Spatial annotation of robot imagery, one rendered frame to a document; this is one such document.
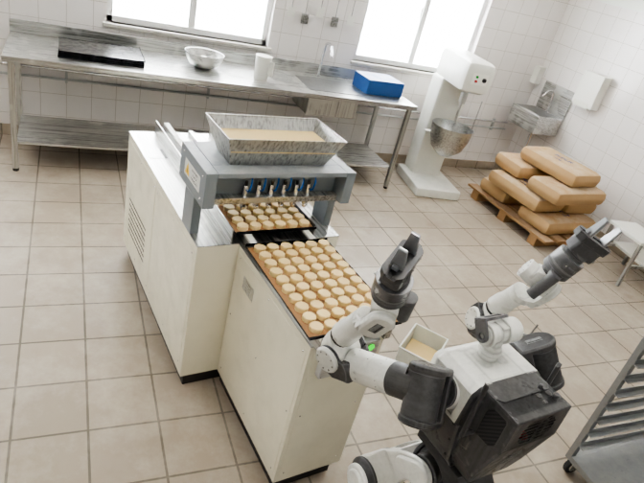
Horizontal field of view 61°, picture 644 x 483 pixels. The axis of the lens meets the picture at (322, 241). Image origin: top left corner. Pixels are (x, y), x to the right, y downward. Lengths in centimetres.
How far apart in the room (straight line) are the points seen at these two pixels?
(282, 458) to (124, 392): 90
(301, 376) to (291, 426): 27
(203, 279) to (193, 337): 34
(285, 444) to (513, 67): 543
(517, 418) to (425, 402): 22
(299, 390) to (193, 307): 72
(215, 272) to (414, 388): 134
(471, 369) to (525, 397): 14
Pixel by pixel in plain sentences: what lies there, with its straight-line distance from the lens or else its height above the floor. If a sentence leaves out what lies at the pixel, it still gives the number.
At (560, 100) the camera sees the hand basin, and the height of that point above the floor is 107.
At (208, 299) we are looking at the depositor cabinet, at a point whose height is 55.
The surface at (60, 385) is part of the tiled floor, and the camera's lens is 294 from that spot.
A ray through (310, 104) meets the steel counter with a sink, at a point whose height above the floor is 74.
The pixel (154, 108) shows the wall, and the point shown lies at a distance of 542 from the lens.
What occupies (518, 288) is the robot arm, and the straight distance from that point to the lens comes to 182.
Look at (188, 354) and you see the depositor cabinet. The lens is 276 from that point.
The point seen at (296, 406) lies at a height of 54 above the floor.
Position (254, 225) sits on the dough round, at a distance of 244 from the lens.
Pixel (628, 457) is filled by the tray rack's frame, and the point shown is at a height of 15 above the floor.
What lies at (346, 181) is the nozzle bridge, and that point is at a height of 114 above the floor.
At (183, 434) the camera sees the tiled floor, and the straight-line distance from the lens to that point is 273.
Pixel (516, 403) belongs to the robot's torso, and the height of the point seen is 123.
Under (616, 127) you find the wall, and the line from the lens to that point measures 635.
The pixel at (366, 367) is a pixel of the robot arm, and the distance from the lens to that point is 147.
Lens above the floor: 210
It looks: 29 degrees down
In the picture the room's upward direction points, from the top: 15 degrees clockwise
